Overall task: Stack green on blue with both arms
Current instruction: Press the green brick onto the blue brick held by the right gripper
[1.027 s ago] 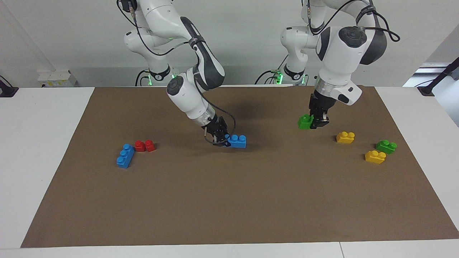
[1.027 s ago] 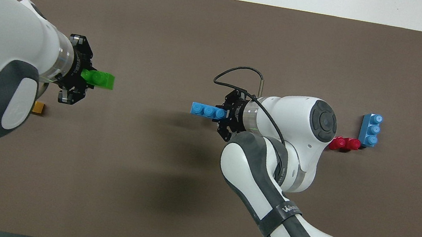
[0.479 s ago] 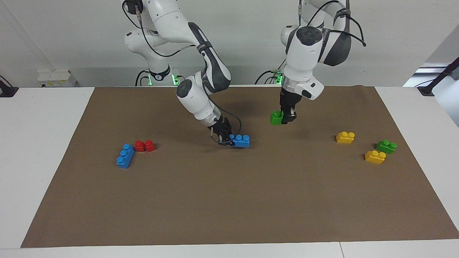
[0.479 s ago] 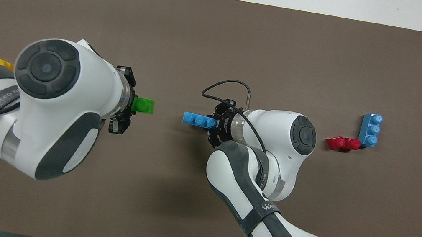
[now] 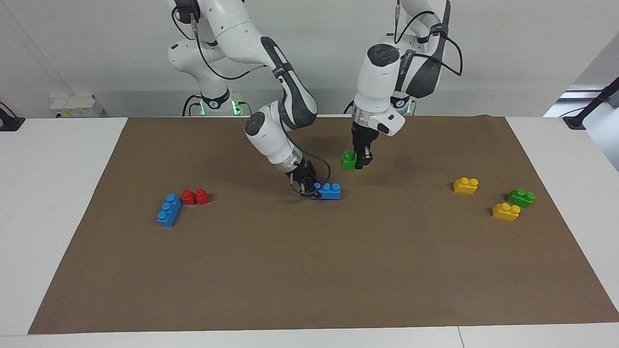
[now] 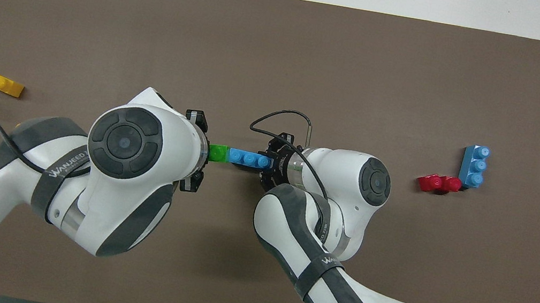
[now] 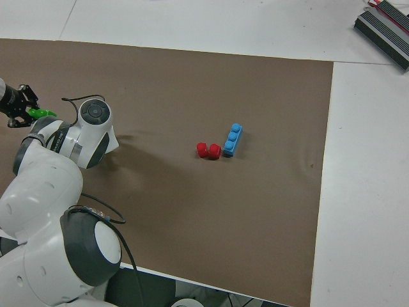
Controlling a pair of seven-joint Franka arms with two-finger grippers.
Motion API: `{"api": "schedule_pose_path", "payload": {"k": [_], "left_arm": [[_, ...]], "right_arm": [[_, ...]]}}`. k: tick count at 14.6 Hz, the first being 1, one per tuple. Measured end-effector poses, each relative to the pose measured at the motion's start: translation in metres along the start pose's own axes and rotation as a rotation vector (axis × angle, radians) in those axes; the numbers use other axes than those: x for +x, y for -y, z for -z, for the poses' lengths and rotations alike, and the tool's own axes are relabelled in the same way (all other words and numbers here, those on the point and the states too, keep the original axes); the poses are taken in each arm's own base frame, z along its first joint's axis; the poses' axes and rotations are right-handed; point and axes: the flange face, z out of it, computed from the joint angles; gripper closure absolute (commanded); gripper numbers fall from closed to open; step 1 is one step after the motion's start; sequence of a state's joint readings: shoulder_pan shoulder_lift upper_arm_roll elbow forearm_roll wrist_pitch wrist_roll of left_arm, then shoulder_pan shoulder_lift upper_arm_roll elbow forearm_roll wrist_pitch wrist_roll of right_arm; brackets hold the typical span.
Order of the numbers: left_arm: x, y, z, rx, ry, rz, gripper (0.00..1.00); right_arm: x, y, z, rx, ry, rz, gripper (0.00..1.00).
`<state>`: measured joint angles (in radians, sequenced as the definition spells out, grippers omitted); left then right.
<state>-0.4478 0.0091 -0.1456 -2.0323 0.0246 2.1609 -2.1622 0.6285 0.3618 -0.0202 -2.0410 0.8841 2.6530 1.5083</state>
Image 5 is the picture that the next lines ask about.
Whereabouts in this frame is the blue three-stud toy brick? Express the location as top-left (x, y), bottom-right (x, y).
top-left (157, 194), bottom-right (182, 228)
top-left (314, 182), bottom-right (341, 201)

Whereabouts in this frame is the brown table mat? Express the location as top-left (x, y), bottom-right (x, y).
top-left (28, 114), bottom-right (619, 335)

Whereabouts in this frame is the yellow two-stud toy brick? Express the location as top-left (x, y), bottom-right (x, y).
top-left (453, 177), bottom-right (479, 195)
top-left (492, 203), bottom-right (521, 222)

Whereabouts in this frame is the red two-stud toy brick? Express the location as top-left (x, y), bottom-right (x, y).
top-left (182, 188), bottom-right (210, 205)

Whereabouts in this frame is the black stand with clamp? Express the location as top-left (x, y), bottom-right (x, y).
top-left (562, 76), bottom-right (619, 130)

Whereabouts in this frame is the white power strip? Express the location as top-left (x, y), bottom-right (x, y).
top-left (50, 94), bottom-right (104, 118)

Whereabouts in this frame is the black table clamp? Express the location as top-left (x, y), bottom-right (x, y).
top-left (0, 101), bottom-right (26, 132)

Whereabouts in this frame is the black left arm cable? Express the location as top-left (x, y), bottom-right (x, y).
top-left (393, 0), bottom-right (464, 78)

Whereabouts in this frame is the black right base cable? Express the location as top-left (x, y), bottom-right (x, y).
top-left (182, 94), bottom-right (204, 117)

